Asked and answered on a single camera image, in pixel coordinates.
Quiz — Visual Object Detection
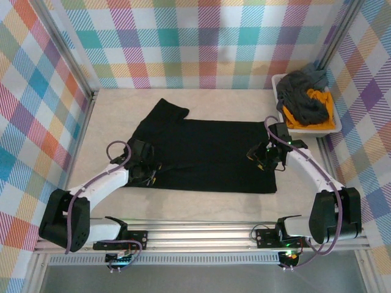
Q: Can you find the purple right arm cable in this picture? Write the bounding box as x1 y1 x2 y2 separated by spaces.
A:
263 115 345 271

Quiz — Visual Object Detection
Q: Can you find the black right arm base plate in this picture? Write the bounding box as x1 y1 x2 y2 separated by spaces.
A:
254 226 281 248

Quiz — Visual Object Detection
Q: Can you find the white plastic tray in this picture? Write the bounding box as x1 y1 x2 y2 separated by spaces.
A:
271 73 342 137

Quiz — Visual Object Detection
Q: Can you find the orange t-shirt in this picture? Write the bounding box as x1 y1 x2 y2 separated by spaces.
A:
281 87 336 131

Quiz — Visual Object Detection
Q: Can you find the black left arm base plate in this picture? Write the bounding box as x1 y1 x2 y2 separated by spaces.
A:
92 228 149 251

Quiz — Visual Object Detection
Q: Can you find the dark grey t-shirt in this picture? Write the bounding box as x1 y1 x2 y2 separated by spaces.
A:
276 70 330 126

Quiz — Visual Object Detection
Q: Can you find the blue-grey t-shirt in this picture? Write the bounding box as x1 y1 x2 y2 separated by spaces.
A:
302 62 330 92

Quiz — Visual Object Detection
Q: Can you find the slotted grey cable duct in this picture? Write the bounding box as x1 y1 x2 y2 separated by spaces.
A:
48 254 282 267

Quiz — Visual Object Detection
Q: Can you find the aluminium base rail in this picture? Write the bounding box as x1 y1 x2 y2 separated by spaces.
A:
32 217 372 255

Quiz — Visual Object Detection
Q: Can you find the black t-shirt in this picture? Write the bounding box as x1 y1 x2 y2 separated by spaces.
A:
123 98 279 195

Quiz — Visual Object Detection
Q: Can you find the aluminium frame post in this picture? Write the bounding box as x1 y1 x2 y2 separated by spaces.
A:
316 0 366 73
27 0 100 96

